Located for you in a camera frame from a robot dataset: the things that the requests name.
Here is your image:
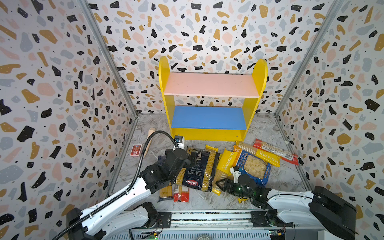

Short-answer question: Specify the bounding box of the yellow Pastatime spaghetti pack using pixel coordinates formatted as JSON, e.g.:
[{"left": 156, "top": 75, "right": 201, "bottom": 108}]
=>
[{"left": 212, "top": 150, "right": 239, "bottom": 196}]

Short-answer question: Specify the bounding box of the red clear spaghetti pack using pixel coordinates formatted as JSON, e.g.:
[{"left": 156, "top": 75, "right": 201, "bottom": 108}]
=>
[{"left": 173, "top": 185, "right": 190, "bottom": 203}]

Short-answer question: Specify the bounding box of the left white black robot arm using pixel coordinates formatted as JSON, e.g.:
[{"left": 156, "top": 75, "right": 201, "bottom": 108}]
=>
[{"left": 67, "top": 148, "right": 201, "bottom": 240}]

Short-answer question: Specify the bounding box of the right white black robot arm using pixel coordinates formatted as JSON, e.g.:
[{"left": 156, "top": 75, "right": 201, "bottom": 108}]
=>
[{"left": 213, "top": 175, "right": 357, "bottom": 240}]

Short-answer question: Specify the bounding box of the dark penne pasta bag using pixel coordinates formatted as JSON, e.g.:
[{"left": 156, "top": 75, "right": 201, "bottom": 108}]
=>
[{"left": 173, "top": 145, "right": 220, "bottom": 192}]

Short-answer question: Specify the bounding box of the pink upper shelf board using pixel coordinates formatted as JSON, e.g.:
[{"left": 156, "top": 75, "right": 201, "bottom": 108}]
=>
[{"left": 165, "top": 73, "right": 262, "bottom": 98}]

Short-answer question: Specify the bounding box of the blue orange orecchiette bag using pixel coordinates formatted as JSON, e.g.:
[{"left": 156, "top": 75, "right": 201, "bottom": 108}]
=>
[{"left": 234, "top": 146, "right": 271, "bottom": 187}]

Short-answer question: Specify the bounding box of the blue yellow spaghetti pack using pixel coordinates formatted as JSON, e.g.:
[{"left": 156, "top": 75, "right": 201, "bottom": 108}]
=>
[{"left": 159, "top": 185, "right": 174, "bottom": 202}]

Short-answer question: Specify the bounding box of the wooden rolling pin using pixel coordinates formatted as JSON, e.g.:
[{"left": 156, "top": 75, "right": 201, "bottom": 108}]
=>
[{"left": 143, "top": 128, "right": 156, "bottom": 158}]

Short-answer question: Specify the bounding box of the red playing card box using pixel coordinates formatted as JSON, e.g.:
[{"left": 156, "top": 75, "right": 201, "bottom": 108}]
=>
[{"left": 130, "top": 145, "right": 142, "bottom": 157}]

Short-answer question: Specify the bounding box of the red long spaghetti pack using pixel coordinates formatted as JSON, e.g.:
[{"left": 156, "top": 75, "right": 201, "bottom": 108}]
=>
[{"left": 253, "top": 139, "right": 299, "bottom": 166}]

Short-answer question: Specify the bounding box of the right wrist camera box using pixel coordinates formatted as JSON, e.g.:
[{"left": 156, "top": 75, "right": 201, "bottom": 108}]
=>
[{"left": 230, "top": 166, "right": 241, "bottom": 183}]

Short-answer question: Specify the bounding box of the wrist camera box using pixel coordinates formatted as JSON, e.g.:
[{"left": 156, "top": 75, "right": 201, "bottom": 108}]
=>
[
  {"left": 230, "top": 166, "right": 241, "bottom": 183},
  {"left": 174, "top": 136, "right": 185, "bottom": 149}
]

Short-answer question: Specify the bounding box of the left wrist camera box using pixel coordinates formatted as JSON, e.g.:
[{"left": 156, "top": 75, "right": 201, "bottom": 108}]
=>
[{"left": 174, "top": 136, "right": 185, "bottom": 149}]

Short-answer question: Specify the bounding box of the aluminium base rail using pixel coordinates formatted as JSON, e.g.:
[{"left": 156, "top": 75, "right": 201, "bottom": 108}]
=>
[{"left": 94, "top": 210, "right": 337, "bottom": 240}]

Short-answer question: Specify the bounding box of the black corrugated cable hose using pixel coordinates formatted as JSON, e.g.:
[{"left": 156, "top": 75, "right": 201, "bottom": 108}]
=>
[{"left": 50, "top": 130, "right": 180, "bottom": 240}]

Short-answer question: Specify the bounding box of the yellow shelf unit frame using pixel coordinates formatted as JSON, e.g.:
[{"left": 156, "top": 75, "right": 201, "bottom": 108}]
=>
[{"left": 159, "top": 57, "right": 268, "bottom": 142}]

